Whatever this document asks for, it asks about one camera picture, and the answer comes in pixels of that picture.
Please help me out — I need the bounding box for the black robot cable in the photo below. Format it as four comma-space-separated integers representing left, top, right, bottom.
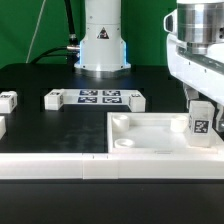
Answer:
30, 0, 82, 64

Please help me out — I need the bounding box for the white thin cable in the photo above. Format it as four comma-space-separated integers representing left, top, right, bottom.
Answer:
25, 0, 48, 64

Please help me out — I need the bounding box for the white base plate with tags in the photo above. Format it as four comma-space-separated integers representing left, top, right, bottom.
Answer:
44, 89, 146, 112

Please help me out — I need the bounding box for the white U-shaped obstacle fence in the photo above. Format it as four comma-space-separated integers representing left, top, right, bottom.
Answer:
0, 133, 224, 181

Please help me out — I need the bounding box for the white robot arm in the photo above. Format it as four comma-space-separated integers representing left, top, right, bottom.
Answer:
74, 0, 224, 132

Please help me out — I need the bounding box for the white square table top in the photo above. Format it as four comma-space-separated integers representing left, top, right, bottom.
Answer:
107, 112, 224, 154

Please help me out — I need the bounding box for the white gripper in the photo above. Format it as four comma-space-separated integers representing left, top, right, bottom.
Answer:
164, 8, 224, 132

